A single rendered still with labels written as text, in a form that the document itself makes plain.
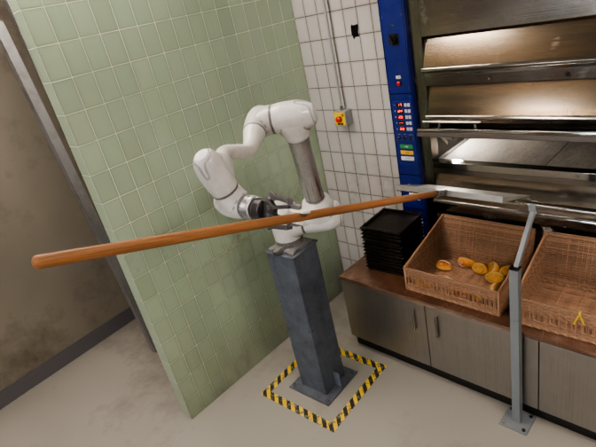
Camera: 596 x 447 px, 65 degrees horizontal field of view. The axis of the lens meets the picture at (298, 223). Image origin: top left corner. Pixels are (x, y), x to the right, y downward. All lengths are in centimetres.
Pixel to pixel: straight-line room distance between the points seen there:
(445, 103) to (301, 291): 130
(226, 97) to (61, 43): 93
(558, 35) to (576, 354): 143
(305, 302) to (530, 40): 171
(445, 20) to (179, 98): 144
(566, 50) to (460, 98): 55
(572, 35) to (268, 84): 167
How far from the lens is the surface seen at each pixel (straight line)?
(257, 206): 162
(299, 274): 256
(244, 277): 313
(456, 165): 289
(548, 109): 259
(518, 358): 259
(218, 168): 163
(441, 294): 272
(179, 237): 123
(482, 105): 270
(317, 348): 286
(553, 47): 253
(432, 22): 275
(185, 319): 295
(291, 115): 209
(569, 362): 256
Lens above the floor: 219
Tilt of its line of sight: 25 degrees down
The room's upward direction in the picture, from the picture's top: 13 degrees counter-clockwise
